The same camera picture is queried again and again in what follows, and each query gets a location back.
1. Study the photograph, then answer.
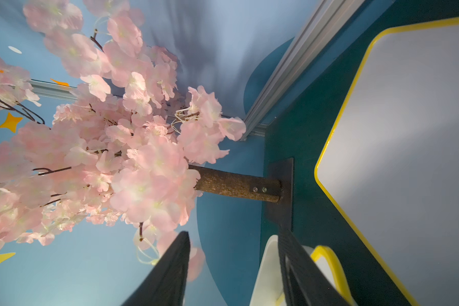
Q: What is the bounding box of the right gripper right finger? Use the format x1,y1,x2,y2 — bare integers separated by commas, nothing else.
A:
278,228,348,305

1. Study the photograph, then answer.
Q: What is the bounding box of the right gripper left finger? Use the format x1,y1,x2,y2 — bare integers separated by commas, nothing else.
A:
123,231,191,305

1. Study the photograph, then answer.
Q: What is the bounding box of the yellow-edged whiteboard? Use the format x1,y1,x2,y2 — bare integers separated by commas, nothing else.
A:
314,17,459,305
275,244,356,306

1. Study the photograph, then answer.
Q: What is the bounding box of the white plastic storage box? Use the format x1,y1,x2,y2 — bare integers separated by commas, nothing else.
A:
249,235,286,306

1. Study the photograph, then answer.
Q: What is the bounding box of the yellow-edged whiteboard back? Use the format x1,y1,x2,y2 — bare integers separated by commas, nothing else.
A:
314,17,459,305

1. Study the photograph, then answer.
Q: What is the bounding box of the pink cherry blossom tree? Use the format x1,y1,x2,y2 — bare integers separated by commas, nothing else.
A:
0,1,281,265

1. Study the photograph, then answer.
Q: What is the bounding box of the horizontal aluminium back bar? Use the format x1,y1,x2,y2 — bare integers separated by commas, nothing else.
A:
242,0,365,140

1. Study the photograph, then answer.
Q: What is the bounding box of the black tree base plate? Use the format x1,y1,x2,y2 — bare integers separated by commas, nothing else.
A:
265,158,294,230

